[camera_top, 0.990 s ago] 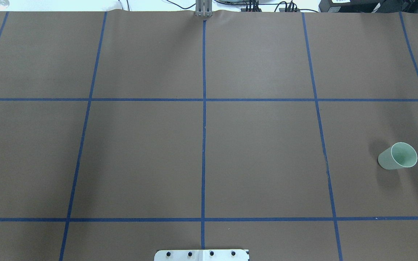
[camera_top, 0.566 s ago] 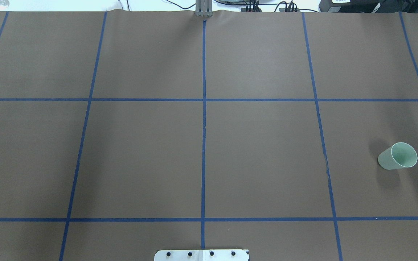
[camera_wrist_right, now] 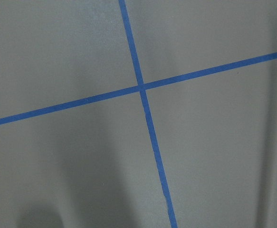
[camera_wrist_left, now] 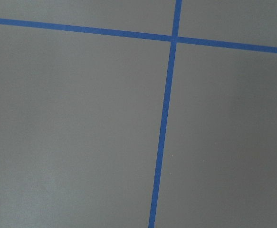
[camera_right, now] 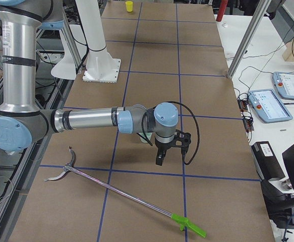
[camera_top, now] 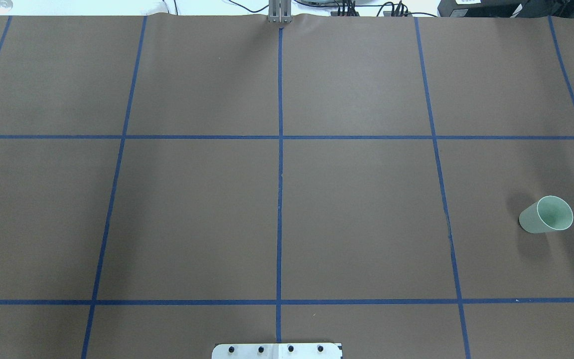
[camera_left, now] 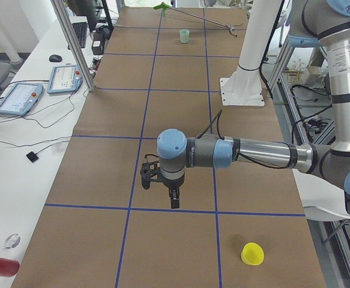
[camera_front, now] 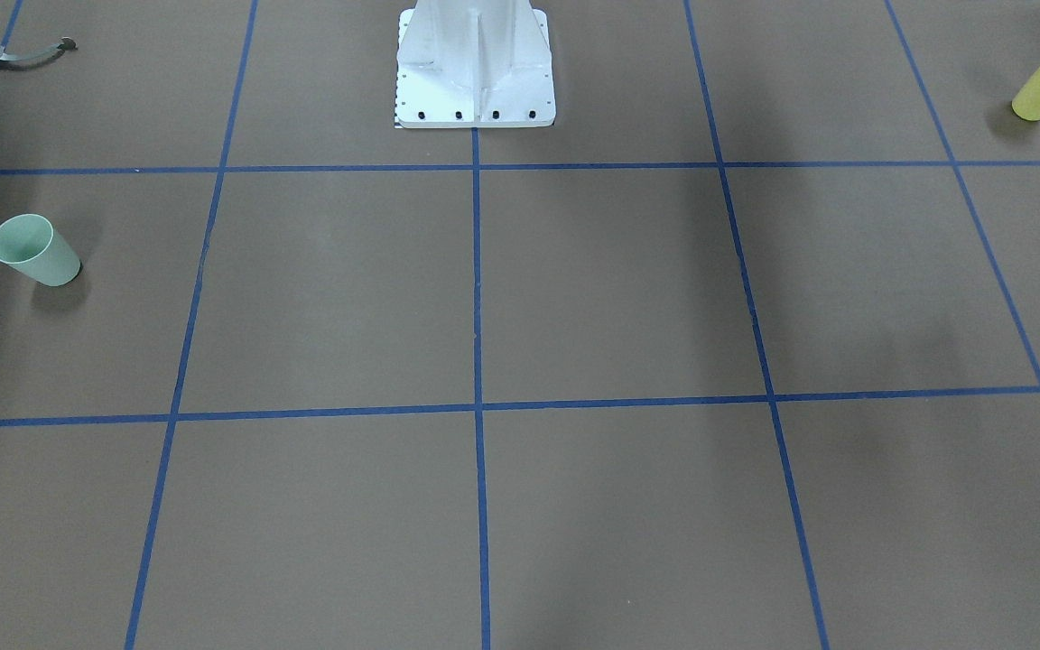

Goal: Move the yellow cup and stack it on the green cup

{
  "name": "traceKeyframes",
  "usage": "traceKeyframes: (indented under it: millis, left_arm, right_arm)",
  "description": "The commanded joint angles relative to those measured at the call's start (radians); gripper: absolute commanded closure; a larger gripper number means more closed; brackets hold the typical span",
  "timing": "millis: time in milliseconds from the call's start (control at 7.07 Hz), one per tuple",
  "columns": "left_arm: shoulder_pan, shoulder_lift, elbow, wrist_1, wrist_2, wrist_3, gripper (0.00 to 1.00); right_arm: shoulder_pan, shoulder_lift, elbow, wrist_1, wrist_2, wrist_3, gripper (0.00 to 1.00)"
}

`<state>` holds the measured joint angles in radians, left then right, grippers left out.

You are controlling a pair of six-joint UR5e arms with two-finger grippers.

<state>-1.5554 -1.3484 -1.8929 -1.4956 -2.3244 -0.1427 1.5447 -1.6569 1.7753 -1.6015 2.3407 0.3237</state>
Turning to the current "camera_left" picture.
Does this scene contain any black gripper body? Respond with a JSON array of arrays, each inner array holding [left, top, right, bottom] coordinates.
[[163, 177, 183, 192]]

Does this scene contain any yellow plastic cup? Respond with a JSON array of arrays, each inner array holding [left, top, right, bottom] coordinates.
[[240, 242, 265, 266]]

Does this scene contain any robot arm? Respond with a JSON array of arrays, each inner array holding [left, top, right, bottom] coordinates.
[[140, 1, 350, 209]]

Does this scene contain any green plastic cup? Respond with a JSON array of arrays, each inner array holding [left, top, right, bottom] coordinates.
[[179, 29, 190, 44]]

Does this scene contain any small black square pad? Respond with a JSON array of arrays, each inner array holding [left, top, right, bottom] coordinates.
[[26, 151, 39, 163]]

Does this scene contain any white chair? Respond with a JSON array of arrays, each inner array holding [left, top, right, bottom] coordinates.
[[292, 169, 350, 221]]

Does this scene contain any far teach pendant tablet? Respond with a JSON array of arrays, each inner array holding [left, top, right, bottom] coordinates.
[[47, 65, 83, 94]]

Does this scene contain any teach pendant tablet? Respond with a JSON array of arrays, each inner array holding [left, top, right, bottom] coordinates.
[[0, 83, 44, 116], [47, 65, 83, 94]]

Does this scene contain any black box with label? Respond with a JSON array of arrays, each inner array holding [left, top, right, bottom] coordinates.
[[91, 33, 105, 56]]

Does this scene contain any black computer mouse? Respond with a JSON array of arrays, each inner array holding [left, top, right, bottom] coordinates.
[[49, 54, 62, 63]]

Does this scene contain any near teach pendant tablet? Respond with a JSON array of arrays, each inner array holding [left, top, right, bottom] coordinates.
[[0, 83, 44, 116]]

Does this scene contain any long reacher grabber tool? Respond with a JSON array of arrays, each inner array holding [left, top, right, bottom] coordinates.
[[153, 2, 241, 37]]

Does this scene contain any black keyboard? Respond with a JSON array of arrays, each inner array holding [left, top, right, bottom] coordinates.
[[72, 22, 88, 48]]

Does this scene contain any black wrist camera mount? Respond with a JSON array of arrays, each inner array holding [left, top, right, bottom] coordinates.
[[140, 154, 163, 190]]

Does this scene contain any aluminium frame post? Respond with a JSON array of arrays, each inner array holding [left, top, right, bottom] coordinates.
[[51, 0, 95, 91]]

